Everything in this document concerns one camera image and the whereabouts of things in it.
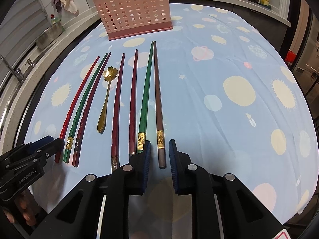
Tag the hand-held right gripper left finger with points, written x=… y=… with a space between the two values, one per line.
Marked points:
x=147 y=160

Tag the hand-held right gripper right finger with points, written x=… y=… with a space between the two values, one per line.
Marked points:
x=172 y=160

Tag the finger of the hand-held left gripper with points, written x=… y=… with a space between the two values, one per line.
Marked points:
x=56 y=148
x=46 y=139

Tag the bright red chopstick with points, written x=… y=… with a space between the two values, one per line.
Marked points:
x=64 y=127

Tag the green chopstick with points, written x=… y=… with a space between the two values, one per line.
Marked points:
x=74 y=122
x=144 y=114

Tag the dark red chopstick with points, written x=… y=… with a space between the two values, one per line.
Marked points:
x=132 y=114
x=83 y=122
x=116 y=119

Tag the brown chopstick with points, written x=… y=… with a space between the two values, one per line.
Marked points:
x=159 y=119

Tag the gold flower spoon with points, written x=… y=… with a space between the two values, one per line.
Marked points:
x=110 y=74

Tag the pink perforated utensil holder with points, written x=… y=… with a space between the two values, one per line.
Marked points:
x=132 y=12

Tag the person's left hand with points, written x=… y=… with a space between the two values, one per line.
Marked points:
x=25 y=208

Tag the blue planet print tablecloth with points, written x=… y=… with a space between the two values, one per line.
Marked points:
x=211 y=129

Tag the chrome faucet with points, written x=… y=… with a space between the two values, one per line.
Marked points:
x=18 y=74

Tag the small chrome tap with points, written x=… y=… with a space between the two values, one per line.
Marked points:
x=30 y=63

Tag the green dish soap bottle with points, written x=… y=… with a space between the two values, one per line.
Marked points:
x=53 y=20

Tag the purple hanging cloth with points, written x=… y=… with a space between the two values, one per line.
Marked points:
x=55 y=2

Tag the red object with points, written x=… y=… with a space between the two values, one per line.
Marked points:
x=290 y=56

